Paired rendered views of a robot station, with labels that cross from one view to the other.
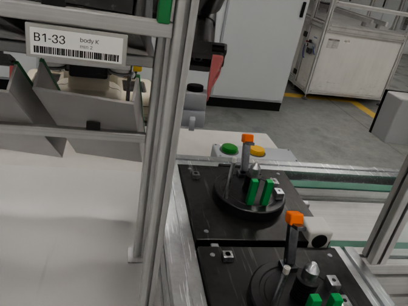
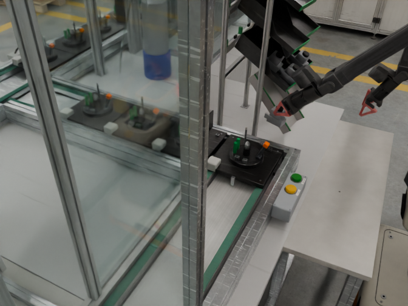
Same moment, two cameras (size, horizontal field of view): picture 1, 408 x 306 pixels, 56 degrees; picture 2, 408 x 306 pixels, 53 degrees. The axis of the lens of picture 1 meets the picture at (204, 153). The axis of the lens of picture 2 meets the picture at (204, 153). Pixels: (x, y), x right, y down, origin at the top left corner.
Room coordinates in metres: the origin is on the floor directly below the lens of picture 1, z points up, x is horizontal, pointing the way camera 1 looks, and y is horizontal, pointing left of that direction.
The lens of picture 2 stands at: (1.33, -1.18, 2.01)
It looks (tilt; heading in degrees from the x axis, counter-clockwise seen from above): 39 degrees down; 131
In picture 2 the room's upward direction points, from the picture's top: 2 degrees clockwise
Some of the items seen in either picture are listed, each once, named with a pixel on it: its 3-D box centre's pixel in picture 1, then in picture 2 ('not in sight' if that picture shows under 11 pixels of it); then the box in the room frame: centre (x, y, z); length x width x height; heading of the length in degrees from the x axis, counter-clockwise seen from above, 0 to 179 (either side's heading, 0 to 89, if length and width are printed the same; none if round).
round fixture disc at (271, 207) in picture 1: (248, 194); (246, 155); (0.63, -0.10, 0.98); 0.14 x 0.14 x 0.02
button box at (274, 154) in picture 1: (253, 163); (289, 195); (0.86, -0.13, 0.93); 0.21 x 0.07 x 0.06; 105
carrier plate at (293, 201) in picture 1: (246, 202); (245, 159); (0.63, -0.10, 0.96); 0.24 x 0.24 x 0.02; 15
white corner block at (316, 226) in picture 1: (314, 232); (213, 164); (0.56, -0.22, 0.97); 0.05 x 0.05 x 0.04; 15
